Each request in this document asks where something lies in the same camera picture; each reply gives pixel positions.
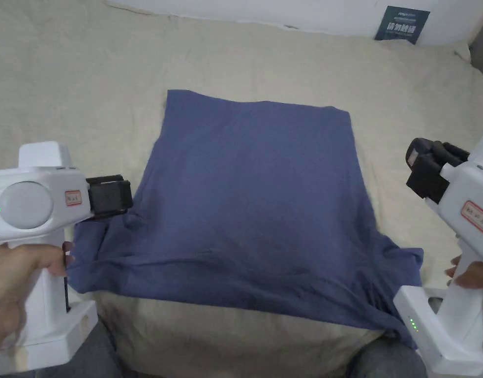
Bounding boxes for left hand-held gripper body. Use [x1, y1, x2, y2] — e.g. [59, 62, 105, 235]
[0, 141, 134, 376]

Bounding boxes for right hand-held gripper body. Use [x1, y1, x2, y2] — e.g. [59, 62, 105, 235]
[392, 123, 483, 373]

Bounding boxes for dark blue shirt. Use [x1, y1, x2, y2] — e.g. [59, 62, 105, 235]
[67, 90, 424, 349]

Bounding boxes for person's left hand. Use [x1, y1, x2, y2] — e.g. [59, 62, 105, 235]
[0, 240, 76, 352]

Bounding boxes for person's right hand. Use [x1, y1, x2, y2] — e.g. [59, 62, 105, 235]
[444, 254, 483, 294]

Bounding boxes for bed with beige sheet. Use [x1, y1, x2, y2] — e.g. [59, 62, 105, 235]
[0, 0, 483, 378]

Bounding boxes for dark blue printed card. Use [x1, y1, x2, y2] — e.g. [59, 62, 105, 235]
[374, 5, 431, 45]

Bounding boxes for person's legs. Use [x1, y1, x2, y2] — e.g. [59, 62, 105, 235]
[67, 324, 428, 378]

